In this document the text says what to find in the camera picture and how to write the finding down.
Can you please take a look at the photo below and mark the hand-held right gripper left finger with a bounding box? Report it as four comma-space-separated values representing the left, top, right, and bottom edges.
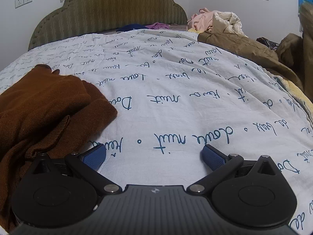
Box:
32, 144, 123, 194

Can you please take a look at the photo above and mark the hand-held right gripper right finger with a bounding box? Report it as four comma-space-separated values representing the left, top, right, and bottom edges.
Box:
186, 144, 282, 194

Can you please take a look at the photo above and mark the brown knit sweater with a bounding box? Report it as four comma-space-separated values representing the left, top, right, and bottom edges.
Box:
0, 64, 118, 234

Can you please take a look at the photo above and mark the white script-printed quilt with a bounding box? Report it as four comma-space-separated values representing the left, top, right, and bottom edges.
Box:
0, 28, 313, 230

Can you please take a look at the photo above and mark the yellow blanket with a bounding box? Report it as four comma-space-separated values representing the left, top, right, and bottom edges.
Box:
276, 75, 313, 119

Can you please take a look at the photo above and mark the olive brown jacket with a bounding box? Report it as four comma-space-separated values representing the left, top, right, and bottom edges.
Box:
198, 32, 305, 92

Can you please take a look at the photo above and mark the black bag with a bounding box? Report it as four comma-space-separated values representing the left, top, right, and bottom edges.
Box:
256, 37, 279, 51

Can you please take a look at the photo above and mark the cream quilted jacket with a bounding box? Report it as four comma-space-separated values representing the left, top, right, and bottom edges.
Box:
211, 11, 248, 38

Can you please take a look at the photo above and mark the dark blue cloth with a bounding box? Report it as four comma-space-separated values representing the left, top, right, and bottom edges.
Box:
116, 24, 148, 32

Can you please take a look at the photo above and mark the pink clothing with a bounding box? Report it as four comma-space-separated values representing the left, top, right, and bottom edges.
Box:
187, 8, 216, 31

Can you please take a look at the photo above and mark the brown cloth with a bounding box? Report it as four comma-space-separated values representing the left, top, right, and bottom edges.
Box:
276, 2, 313, 98

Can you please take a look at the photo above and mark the purple cloth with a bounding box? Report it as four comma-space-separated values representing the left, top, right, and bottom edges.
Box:
146, 22, 170, 30

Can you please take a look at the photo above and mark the olive padded headboard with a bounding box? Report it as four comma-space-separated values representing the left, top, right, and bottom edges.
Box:
28, 0, 188, 51

